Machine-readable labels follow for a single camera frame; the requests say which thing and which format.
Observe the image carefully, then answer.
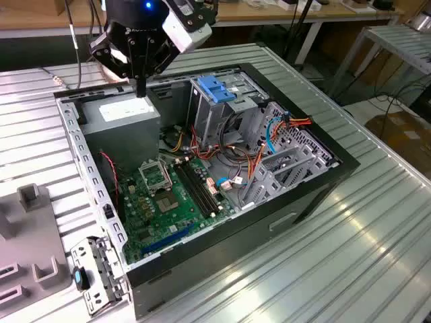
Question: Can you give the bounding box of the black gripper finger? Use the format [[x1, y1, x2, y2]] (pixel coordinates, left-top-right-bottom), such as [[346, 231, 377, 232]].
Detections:
[[138, 36, 179, 98], [89, 32, 139, 98]]

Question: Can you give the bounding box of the long blue data wire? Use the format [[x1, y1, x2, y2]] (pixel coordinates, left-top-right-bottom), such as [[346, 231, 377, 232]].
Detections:
[[265, 110, 291, 155]]

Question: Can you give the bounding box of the orange red power wire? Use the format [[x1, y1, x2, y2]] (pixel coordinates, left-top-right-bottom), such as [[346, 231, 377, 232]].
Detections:
[[247, 116, 314, 182]]

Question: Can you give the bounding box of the grey metal disk bay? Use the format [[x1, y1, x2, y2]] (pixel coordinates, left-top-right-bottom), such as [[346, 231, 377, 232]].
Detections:
[[240, 100, 339, 209]]

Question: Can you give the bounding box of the blue plastic drive latch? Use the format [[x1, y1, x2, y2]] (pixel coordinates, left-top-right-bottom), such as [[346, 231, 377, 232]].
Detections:
[[197, 75, 236, 104]]

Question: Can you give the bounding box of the grey power supply unit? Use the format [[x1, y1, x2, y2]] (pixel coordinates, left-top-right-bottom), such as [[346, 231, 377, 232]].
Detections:
[[79, 91, 162, 172]]

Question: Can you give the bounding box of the grey optical drive cage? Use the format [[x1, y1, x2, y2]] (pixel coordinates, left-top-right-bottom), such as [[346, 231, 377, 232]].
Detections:
[[187, 72, 270, 149]]

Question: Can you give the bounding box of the metal socket cover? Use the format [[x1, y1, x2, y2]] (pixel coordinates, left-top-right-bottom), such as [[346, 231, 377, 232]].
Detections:
[[138, 160, 173, 194]]

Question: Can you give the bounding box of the wooden desk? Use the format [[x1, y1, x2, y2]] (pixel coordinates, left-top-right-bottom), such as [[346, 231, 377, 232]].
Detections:
[[0, 0, 405, 40]]

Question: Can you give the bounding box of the black case fan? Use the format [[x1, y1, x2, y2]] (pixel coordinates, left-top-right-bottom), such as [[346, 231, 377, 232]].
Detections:
[[97, 151, 123, 223]]

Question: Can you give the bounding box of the black RAM slot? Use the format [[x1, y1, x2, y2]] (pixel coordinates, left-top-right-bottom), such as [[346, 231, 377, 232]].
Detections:
[[178, 162, 212, 219], [183, 161, 217, 217], [187, 159, 222, 216], [173, 163, 207, 219]]

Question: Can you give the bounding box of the CPU socket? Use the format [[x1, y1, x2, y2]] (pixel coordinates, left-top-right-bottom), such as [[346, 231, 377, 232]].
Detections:
[[155, 191, 179, 213]]

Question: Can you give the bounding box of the green motherboard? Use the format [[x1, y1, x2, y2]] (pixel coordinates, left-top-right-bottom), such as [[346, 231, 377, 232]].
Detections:
[[117, 156, 236, 265]]

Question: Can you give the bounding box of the small white box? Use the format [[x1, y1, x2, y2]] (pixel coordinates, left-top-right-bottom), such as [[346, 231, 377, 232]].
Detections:
[[277, 0, 321, 11]]

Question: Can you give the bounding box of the blue expansion slot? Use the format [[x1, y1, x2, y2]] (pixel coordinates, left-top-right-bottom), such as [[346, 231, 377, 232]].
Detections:
[[140, 221, 196, 256]]

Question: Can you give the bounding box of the black open PC case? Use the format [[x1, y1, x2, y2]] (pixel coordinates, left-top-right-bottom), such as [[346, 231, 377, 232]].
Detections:
[[53, 62, 361, 320]]

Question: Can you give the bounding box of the grey parts rack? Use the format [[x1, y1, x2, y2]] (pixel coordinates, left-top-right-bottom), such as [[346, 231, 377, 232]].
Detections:
[[0, 184, 73, 310]]

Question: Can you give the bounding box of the black latch with blue inset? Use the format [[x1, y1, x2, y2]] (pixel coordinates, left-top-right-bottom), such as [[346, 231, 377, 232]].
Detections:
[[72, 265, 91, 292]]

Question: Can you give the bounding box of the metal slat side table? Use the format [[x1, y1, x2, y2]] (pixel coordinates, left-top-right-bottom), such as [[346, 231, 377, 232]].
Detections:
[[328, 25, 431, 98]]

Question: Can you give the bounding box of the large labelled cardboard box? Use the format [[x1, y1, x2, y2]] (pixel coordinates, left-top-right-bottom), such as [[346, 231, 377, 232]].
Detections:
[[365, 110, 431, 184]]

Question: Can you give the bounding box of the silver round metal object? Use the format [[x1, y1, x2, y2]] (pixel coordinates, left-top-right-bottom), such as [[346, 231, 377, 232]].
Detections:
[[409, 13, 431, 33]]

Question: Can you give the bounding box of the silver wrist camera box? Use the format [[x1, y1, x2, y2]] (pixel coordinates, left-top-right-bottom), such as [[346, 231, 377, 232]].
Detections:
[[161, 0, 213, 55]]

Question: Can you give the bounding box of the black cable with metal connector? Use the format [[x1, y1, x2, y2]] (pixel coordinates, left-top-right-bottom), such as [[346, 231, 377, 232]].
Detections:
[[53, 0, 84, 90]]

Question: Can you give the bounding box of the yellow orange wire bundle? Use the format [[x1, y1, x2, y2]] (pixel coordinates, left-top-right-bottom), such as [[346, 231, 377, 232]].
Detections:
[[168, 131, 187, 153]]

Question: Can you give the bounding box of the red orange wire bundle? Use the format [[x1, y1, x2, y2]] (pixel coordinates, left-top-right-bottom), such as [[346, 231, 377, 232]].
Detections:
[[190, 126, 223, 162]]

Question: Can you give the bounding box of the red black fan wire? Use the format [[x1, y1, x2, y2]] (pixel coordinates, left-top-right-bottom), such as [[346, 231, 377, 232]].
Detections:
[[99, 151, 121, 206]]

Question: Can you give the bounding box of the short blue data wire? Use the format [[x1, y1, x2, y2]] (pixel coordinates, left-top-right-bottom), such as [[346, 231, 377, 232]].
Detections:
[[217, 176, 248, 192]]

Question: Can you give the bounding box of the metal slot retainer bracket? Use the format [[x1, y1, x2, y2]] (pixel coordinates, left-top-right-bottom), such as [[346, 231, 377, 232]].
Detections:
[[69, 235, 131, 317]]

